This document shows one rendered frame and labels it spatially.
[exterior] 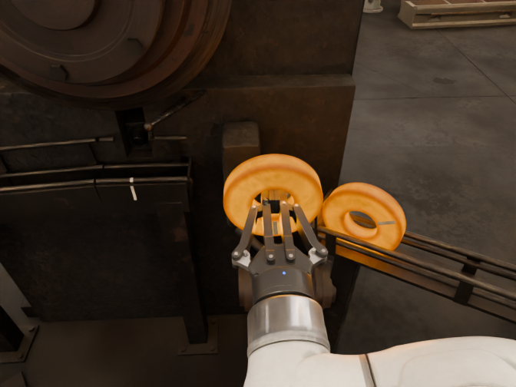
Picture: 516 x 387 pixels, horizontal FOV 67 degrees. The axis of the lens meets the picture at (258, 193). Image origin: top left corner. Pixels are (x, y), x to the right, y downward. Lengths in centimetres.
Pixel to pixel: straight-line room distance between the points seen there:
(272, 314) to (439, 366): 16
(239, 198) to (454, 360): 36
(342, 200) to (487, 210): 137
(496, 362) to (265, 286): 23
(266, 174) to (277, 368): 27
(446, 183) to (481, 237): 35
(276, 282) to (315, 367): 11
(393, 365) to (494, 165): 203
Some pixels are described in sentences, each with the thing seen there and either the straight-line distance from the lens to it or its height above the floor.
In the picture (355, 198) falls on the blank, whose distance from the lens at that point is 73.
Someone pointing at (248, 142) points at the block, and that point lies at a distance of 79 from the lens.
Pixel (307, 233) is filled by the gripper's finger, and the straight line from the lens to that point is 54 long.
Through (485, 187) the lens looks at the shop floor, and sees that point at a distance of 219.
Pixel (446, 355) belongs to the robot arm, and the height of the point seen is 92.
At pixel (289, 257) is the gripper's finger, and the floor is 86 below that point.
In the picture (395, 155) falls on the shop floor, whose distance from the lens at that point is 222.
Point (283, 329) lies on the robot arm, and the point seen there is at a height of 88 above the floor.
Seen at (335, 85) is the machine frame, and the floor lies 87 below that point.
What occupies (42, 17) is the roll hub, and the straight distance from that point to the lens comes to 63.
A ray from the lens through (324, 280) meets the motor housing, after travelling 90.
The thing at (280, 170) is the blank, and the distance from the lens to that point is 56.
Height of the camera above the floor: 125
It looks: 42 degrees down
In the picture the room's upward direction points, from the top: straight up
